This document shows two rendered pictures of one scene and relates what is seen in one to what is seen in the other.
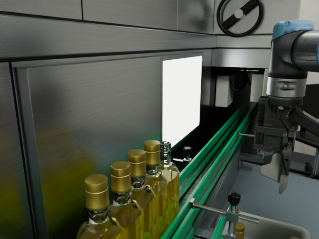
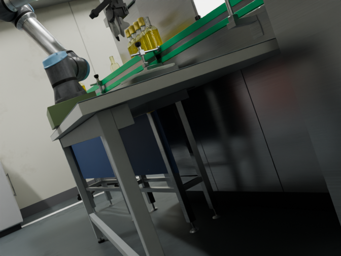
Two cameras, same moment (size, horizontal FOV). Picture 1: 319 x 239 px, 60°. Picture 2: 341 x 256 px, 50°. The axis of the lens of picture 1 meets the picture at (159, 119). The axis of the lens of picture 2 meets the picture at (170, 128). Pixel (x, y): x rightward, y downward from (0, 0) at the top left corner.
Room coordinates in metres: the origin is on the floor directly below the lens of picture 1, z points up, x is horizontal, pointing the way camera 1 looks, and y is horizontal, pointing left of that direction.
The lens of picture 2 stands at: (1.57, -1.69, 0.66)
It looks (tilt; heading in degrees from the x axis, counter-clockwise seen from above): 3 degrees down; 123
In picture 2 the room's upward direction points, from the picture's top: 20 degrees counter-clockwise
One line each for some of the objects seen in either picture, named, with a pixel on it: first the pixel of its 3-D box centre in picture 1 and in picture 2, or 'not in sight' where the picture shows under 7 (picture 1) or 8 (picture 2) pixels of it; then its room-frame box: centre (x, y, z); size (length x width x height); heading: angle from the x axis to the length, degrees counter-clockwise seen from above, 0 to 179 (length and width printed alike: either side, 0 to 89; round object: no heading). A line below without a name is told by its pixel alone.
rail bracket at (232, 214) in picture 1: (222, 215); (145, 53); (0.59, -0.16, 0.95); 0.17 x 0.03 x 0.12; 64
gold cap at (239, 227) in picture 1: (238, 231); not in sight; (0.74, -0.25, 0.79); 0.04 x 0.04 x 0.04
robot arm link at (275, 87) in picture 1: (285, 87); not in sight; (0.58, -0.27, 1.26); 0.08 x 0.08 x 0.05
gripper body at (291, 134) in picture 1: (277, 124); (114, 6); (0.59, -0.26, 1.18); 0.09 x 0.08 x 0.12; 64
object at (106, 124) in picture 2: not in sight; (106, 201); (0.33, -0.50, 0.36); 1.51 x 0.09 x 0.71; 143
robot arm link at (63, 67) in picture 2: not in sight; (59, 67); (0.33, -0.47, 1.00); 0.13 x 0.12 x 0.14; 105
